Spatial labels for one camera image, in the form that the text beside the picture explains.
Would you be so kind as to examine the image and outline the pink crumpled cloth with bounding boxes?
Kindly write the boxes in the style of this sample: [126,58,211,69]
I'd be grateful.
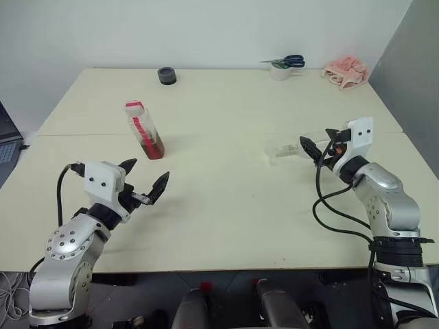
[323,56,370,90]

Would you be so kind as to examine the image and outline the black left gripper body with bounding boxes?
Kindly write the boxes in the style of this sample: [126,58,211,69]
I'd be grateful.
[117,182,142,216]

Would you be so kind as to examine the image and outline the black round tape roll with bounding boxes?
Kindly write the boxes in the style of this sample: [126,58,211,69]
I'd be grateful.
[157,66,178,86]

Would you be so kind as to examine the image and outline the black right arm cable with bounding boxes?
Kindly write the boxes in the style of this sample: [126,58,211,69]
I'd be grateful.
[311,138,429,247]

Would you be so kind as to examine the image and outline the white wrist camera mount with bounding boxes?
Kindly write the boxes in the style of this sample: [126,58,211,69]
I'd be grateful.
[83,161,132,224]
[331,117,375,174]

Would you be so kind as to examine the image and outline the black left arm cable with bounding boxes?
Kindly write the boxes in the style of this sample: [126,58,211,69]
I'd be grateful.
[56,162,86,227]

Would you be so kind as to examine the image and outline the blue handled scissors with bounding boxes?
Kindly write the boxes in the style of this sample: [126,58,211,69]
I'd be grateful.
[257,54,306,69]

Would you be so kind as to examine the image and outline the clear wine glass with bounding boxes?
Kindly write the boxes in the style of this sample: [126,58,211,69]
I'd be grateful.
[263,129,332,167]

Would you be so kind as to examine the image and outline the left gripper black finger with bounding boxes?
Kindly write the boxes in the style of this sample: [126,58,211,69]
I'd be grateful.
[131,171,171,206]
[118,158,139,178]

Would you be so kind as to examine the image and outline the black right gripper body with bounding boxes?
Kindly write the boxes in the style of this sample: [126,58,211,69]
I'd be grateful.
[323,129,352,173]

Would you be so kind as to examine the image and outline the dark grey laptop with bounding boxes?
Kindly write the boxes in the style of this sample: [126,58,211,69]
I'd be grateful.
[0,101,25,188]

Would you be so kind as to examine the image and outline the white round tape roll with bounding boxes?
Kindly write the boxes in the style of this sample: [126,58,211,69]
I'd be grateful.
[269,61,292,82]

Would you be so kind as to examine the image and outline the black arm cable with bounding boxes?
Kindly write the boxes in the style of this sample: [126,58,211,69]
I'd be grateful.
[56,162,86,227]
[311,138,429,247]

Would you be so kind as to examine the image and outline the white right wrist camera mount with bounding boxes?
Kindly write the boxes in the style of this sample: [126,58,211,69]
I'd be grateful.
[331,117,375,174]

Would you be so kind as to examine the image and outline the dark grey rounded shape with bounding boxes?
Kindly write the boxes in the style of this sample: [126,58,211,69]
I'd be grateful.
[171,287,212,329]
[252,279,309,329]

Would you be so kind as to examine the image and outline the white thin cables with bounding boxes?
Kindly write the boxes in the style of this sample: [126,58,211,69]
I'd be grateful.
[0,272,25,318]

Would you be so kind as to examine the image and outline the plastic bottle with red liquid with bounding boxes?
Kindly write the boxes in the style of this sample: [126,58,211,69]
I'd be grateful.
[123,106,167,160]

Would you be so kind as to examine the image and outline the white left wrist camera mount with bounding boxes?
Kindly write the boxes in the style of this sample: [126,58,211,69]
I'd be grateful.
[83,161,132,224]

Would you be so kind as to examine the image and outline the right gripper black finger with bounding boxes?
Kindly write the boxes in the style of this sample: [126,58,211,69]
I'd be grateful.
[324,127,345,141]
[299,136,324,163]

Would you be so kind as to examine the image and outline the grey partition panel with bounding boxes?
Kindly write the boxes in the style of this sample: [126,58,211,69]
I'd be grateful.
[368,20,439,138]

